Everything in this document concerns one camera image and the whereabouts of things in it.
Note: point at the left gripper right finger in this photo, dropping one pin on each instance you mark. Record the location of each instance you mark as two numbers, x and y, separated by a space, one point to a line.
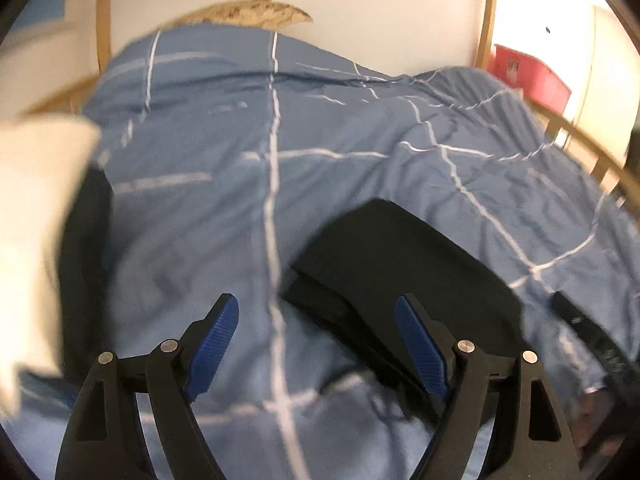
529 439

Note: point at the right hand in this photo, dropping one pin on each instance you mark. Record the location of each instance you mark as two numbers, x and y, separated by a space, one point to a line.
589 413

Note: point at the white folded garment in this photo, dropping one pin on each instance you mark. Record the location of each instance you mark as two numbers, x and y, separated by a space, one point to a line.
44 159

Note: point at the red plastic storage box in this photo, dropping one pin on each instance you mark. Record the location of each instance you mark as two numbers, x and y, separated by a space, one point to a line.
535 78

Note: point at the blue checked duvet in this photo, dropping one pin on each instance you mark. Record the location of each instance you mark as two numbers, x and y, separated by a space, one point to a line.
253 211

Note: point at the beige patterned pillow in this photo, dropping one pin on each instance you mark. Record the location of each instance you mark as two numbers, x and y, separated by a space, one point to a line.
262 14

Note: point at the wooden bunk bed frame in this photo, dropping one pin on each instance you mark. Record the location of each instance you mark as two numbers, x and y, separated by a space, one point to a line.
69 99

